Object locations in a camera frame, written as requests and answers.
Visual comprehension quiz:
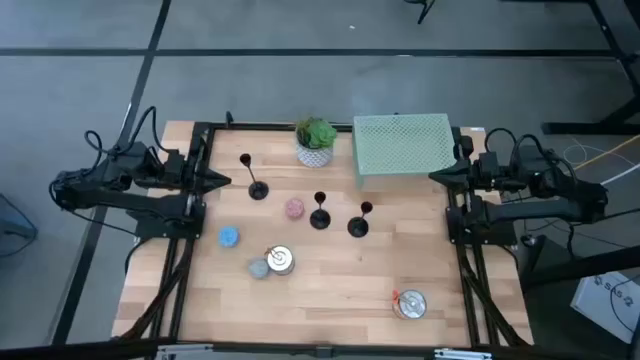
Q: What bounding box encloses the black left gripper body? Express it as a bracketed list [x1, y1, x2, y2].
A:
[167, 149, 201, 194]

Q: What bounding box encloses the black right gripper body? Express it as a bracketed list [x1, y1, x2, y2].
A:
[458, 152, 501, 194]

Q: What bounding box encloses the tall black candlestick holder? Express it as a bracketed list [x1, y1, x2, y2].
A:
[238, 152, 270, 202]

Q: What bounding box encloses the blue candle tin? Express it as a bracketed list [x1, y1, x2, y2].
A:
[217, 225, 241, 249]

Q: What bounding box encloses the pink candle tin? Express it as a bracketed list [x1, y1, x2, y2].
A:
[284, 197, 306, 221]

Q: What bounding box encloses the grey candle tin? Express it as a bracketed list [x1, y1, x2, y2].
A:
[247, 256, 271, 280]

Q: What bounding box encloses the metal candle can floral label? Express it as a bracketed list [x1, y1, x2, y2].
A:
[265, 244, 296, 277]

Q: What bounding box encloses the metal candle can orange tag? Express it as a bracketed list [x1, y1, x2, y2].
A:
[391, 288, 429, 321]

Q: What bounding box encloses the pale green perforated metal shelf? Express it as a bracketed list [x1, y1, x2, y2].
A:
[352, 113, 457, 190]

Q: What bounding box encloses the succulent in white patterned pot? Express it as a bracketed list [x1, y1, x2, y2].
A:
[294, 117, 339, 169]

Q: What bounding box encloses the black floor stand beam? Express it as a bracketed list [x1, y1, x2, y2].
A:
[519, 233, 640, 294]

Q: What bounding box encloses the white cardboard box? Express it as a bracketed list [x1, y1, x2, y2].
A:
[570, 272, 640, 345]

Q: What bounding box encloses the black desk with clutter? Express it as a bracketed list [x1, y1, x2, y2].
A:
[499, 0, 640, 89]

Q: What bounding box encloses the black crossbar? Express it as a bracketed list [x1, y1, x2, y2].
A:
[0, 338, 640, 360]

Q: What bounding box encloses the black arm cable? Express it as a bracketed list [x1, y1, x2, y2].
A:
[483, 127, 547, 162]
[83, 105, 169, 157]

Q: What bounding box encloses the black aluminium table frame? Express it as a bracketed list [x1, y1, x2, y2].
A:
[112, 110, 534, 351]

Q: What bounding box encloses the black desk frame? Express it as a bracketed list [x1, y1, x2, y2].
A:
[542, 92, 640, 136]

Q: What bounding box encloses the yellow power cable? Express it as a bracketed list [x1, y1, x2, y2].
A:
[574, 133, 640, 172]

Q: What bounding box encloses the white cable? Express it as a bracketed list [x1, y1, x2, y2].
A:
[563, 137, 640, 187]

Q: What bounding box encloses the silver metal bracket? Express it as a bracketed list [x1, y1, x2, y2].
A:
[433, 348, 494, 360]
[156, 343, 215, 360]

